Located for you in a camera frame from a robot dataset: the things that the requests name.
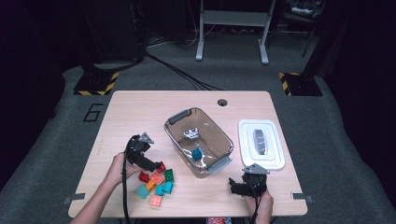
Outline blue toy block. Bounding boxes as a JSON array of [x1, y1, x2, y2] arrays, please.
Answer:
[[191, 147, 204, 161]]

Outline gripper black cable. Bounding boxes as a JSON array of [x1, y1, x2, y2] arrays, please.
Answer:
[[248, 183, 262, 224], [121, 136, 134, 224]]

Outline grey metal table bracket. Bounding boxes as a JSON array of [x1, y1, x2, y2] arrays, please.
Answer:
[[290, 191, 314, 203]]

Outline dark curtain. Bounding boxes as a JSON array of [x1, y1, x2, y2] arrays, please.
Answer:
[[323, 0, 396, 200], [0, 0, 82, 192]]

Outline green toy block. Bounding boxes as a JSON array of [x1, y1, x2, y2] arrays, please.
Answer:
[[163, 168, 176, 183]]

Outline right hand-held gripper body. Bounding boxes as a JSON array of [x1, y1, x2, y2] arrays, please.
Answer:
[[242, 162, 271, 198]]

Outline black yellow striped base plate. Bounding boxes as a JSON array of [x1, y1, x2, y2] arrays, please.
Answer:
[[278, 72, 324, 97], [73, 72, 120, 96]]

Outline black stand post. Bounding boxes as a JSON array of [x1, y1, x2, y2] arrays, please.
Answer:
[[303, 0, 328, 77], [81, 55, 101, 77]]

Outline black cabinet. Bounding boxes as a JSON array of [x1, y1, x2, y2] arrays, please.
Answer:
[[78, 0, 146, 63]]

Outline clear grey storage box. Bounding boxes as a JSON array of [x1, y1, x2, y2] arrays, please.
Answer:
[[163, 106, 235, 179]]

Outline red white patterned object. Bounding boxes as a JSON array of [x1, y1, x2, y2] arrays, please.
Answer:
[[205, 217, 233, 224]]

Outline black floor cable bundle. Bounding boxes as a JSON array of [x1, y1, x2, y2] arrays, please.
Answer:
[[144, 51, 223, 91]]

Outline salmon toy block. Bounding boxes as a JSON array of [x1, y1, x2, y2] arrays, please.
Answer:
[[149, 194, 163, 208], [148, 171, 165, 186]]

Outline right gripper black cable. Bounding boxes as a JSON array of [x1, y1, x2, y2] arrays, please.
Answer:
[[248, 183, 262, 224]]

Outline white metal desk frame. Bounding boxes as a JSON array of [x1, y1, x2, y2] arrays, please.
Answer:
[[195, 0, 277, 65]]

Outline white grey toy car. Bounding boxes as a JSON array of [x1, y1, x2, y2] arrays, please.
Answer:
[[182, 126, 200, 141]]

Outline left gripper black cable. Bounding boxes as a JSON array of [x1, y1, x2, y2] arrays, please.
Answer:
[[121, 136, 134, 224]]

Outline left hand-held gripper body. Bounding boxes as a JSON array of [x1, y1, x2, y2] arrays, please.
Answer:
[[125, 132, 155, 165]]

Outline person's left hand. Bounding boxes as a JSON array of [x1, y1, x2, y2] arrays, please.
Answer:
[[104, 152, 144, 188]]

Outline thin black stand leg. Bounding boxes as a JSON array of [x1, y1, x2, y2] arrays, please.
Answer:
[[301, 21, 320, 59]]

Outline light teal toy block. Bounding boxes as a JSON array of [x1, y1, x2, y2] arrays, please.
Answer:
[[135, 185, 151, 200]]

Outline person's right hand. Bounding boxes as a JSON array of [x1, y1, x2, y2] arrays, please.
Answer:
[[245, 189, 275, 218]]

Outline cluttered dark shelf items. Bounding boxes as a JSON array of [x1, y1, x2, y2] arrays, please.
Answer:
[[286, 0, 326, 20]]

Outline white lid with grey handle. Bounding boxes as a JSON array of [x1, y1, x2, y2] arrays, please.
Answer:
[[237, 119, 287, 171]]

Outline white floor cables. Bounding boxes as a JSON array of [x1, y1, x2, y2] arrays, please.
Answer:
[[146, 18, 219, 49]]

